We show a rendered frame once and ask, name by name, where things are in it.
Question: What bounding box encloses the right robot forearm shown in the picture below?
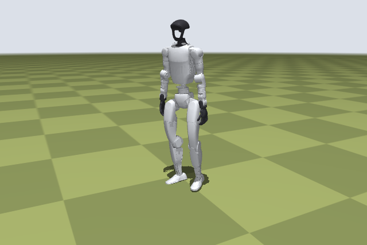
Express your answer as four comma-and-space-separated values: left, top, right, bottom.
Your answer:
159, 76, 169, 99

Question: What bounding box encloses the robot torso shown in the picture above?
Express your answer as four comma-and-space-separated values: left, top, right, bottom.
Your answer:
167, 42, 196, 108

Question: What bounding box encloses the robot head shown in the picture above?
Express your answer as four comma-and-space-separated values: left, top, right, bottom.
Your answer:
170, 20, 190, 46

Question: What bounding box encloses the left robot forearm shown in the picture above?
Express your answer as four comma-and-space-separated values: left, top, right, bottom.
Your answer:
197, 74, 207, 106

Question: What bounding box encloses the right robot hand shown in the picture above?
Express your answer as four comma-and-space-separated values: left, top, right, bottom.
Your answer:
159, 94, 166, 116

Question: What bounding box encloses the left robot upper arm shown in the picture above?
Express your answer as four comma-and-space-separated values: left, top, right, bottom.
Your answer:
189, 47, 204, 83

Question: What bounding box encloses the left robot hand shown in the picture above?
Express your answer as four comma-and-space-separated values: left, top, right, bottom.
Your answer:
197, 100, 208, 125

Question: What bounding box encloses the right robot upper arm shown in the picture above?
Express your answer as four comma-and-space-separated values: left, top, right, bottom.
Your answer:
160, 46, 170, 79

